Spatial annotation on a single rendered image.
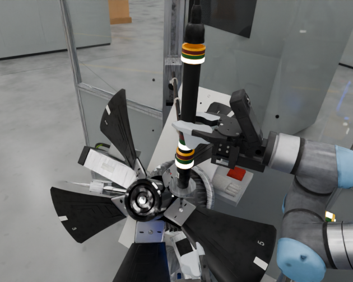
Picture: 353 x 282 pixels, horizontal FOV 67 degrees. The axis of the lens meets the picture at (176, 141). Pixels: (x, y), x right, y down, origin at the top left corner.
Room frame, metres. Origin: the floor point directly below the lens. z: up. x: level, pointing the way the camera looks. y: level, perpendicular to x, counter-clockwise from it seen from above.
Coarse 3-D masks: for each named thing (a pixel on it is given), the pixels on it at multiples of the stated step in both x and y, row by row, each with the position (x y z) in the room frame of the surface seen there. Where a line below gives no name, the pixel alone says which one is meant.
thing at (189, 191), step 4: (176, 168) 0.53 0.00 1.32; (172, 180) 0.51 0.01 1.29; (176, 180) 0.51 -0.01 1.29; (192, 180) 0.51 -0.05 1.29; (172, 184) 0.50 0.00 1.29; (192, 184) 0.50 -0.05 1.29; (172, 188) 0.48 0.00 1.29; (176, 188) 0.48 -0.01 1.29; (188, 188) 0.48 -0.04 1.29; (192, 188) 0.49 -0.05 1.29; (172, 192) 0.47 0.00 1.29; (176, 192) 0.47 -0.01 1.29; (180, 192) 0.47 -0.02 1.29; (184, 192) 0.47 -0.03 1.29; (188, 192) 0.47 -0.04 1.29; (192, 192) 0.47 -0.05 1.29; (180, 196) 0.46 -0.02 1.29; (184, 196) 0.46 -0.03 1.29
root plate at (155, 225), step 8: (136, 224) 0.48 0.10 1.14; (144, 224) 0.49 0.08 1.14; (152, 224) 0.49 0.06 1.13; (160, 224) 0.50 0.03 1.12; (136, 232) 0.46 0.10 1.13; (144, 232) 0.47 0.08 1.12; (136, 240) 0.45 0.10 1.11; (144, 240) 0.46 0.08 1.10; (152, 240) 0.46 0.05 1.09; (160, 240) 0.47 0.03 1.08
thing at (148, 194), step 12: (144, 180) 0.54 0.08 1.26; (156, 180) 0.56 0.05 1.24; (132, 192) 0.53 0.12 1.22; (144, 192) 0.52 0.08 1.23; (156, 192) 0.50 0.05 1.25; (168, 192) 0.53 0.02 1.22; (132, 204) 0.50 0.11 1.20; (144, 204) 0.50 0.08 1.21; (156, 204) 0.49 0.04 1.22; (168, 204) 0.51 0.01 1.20; (132, 216) 0.47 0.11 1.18; (144, 216) 0.47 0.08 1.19; (156, 216) 0.46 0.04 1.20
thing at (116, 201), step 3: (123, 195) 0.55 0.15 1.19; (114, 198) 0.55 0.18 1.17; (117, 198) 0.55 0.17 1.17; (120, 198) 0.55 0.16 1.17; (123, 198) 0.55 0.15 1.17; (114, 201) 0.55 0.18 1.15; (117, 201) 0.55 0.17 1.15; (123, 201) 0.55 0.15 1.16; (117, 204) 0.55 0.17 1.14; (120, 204) 0.55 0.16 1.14; (123, 204) 0.55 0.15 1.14; (117, 207) 0.55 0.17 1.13; (120, 207) 0.55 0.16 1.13; (123, 207) 0.55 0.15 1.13; (120, 210) 0.55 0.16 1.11; (123, 210) 0.55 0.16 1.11; (126, 210) 0.55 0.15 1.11; (123, 213) 0.55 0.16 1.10; (126, 213) 0.55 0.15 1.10
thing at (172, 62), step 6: (168, 60) 1.12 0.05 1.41; (174, 60) 1.12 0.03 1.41; (180, 60) 1.12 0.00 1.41; (168, 66) 1.07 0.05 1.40; (174, 66) 1.07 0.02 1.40; (180, 66) 1.07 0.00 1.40; (168, 72) 1.07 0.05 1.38; (180, 72) 1.07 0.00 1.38; (168, 78) 1.07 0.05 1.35; (180, 78) 1.07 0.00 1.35
